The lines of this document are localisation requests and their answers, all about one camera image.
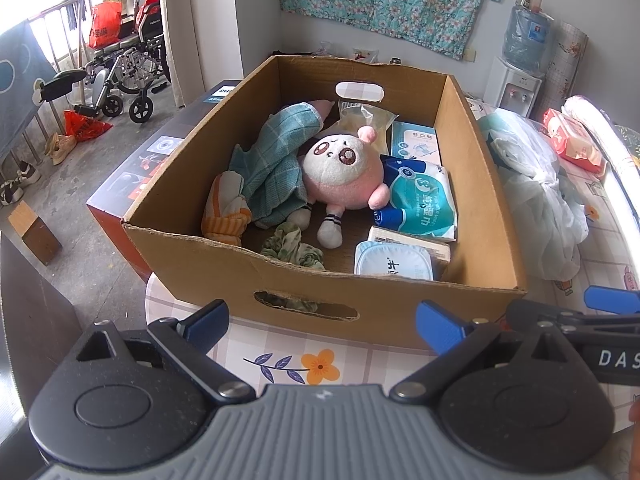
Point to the white yogurt cup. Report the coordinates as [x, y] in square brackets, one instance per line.
[395, 262]

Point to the pink cloth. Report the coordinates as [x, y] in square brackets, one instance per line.
[322, 108]

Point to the grey cloth with circles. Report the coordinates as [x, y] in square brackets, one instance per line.
[22, 85]

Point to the wall socket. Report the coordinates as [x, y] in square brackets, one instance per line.
[469, 55]

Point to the orange striped cloth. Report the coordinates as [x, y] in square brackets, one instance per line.
[225, 210]

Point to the red bag on floor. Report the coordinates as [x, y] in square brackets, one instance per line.
[85, 125]

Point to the wheelchair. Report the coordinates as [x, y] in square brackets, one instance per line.
[130, 70]

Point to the blue water jug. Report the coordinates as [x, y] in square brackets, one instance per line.
[527, 40]

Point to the beige shoes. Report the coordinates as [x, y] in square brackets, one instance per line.
[60, 147]

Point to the white water dispenser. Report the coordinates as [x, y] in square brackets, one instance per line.
[512, 87]

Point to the orange shopping bag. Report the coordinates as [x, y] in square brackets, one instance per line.
[105, 25]

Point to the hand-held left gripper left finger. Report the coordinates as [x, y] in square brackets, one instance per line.
[207, 322]

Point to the light blue bandage box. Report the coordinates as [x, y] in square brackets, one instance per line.
[416, 142]

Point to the black and white sneakers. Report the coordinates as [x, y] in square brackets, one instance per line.
[20, 182]

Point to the pink plush toy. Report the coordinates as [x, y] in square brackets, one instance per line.
[340, 170]

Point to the yellowish packet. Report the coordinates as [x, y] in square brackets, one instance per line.
[430, 242]

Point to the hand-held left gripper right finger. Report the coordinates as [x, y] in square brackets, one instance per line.
[440, 329]

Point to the wooden block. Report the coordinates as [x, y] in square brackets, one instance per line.
[35, 232]

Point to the floral green cloth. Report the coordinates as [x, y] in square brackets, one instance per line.
[290, 247]

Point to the metal railing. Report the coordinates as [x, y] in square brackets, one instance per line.
[52, 25]

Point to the person's right hand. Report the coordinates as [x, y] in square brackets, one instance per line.
[635, 412]

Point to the dark furniture panel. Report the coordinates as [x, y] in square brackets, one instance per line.
[35, 330]

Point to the white fuzzy blanket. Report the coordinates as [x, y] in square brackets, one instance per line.
[600, 130]

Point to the brown cardboard box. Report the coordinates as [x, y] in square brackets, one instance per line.
[400, 305]

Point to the teal towel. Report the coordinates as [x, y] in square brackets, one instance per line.
[275, 160]

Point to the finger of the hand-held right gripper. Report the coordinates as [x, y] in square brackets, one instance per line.
[550, 313]
[615, 300]

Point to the blue wet wipes pack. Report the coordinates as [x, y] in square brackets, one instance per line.
[420, 200]

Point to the rolled mat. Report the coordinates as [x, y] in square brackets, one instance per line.
[567, 65]

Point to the checked printed sheet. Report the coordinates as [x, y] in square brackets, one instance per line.
[350, 360]

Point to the red tissue pack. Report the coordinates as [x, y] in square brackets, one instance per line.
[575, 140]

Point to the white plastic bag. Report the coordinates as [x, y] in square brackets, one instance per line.
[530, 195]

